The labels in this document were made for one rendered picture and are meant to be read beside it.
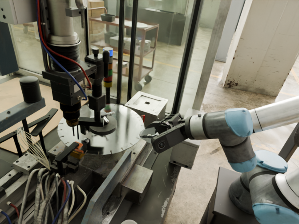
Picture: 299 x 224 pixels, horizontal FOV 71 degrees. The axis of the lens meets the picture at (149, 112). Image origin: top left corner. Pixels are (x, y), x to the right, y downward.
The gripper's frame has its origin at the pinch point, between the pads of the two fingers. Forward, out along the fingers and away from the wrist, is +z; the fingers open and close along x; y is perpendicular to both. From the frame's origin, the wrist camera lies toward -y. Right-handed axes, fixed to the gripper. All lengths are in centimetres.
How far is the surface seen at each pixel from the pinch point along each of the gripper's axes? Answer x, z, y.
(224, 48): -21, 96, 447
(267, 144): -116, 5, 184
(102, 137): 4.0, 12.9, -5.5
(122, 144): -0.4, 6.3, -4.0
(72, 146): 7.4, 12.6, -17.4
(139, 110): 2.2, 19.6, 25.3
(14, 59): 36.0, 6.7, -23.1
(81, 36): 49, 48, 36
